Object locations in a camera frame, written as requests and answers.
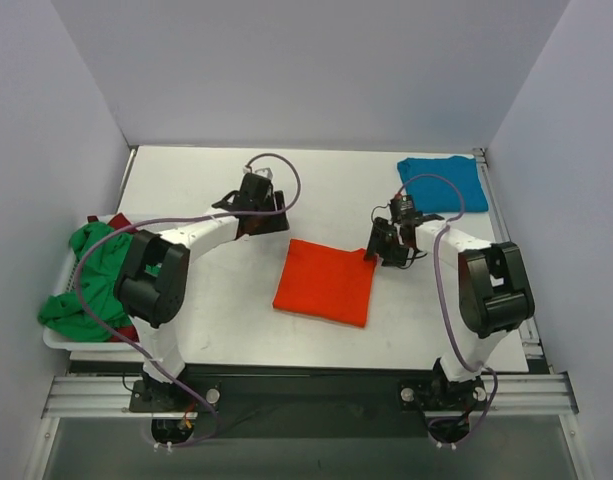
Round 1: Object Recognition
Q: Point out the orange t-shirt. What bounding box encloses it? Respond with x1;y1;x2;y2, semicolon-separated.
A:
272;239;377;328

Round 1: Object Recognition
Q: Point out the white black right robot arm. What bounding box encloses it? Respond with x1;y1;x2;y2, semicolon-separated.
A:
364;194;535;408

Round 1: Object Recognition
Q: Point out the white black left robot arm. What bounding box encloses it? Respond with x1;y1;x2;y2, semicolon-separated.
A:
114;168;289;412

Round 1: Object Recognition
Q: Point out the folded blue t-shirt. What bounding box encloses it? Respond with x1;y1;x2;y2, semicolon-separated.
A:
396;156;489;214

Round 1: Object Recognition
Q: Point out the dark red t-shirt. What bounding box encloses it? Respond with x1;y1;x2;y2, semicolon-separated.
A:
84;213;137;238

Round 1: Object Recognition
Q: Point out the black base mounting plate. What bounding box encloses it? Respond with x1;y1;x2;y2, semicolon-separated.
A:
124;366;492;446

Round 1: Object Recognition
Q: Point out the green t-shirt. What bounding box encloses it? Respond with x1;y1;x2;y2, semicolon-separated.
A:
37;222;140;344

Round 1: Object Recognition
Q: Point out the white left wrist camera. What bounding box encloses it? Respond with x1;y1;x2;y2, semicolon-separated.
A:
243;166;273;180

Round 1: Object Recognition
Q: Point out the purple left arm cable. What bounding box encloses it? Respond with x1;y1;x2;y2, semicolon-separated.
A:
74;153;302;447

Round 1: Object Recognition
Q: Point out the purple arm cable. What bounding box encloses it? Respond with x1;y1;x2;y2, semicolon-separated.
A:
74;153;302;447
393;173;498;446

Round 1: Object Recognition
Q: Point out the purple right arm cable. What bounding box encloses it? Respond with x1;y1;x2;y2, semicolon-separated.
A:
393;173;498;446

